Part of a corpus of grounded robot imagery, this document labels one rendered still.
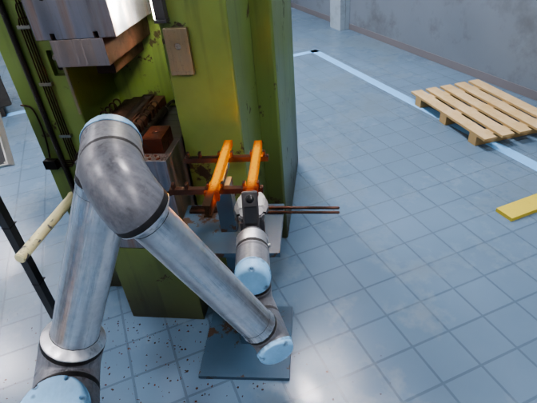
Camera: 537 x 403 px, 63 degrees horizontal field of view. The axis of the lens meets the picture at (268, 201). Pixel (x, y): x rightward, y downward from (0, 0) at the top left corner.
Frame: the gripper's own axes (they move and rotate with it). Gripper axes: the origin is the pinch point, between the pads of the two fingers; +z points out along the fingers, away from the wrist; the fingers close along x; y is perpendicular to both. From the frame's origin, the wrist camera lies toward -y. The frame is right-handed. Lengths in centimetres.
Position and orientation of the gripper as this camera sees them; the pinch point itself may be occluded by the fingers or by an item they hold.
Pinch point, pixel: (251, 193)
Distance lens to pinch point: 138.0
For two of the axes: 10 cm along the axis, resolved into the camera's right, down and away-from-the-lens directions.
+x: 10.0, -0.9, -0.2
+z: -0.3, -5.6, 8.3
